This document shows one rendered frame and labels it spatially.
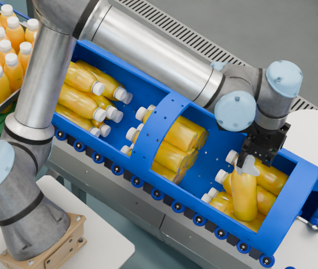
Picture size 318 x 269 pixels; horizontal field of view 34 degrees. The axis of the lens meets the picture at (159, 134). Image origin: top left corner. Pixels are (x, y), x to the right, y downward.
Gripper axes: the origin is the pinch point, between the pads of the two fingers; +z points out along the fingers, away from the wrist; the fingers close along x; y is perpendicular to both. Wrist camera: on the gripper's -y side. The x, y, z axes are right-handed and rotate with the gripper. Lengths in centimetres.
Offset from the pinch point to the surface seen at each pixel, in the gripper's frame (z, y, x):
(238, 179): 2.3, 1.1, -3.2
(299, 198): 1.7, 16.6, 0.4
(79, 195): 91, -65, 10
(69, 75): 6, -59, 3
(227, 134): 15.3, -11.2, 18.8
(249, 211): 11.6, 6.9, -4.0
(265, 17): 124, -63, 216
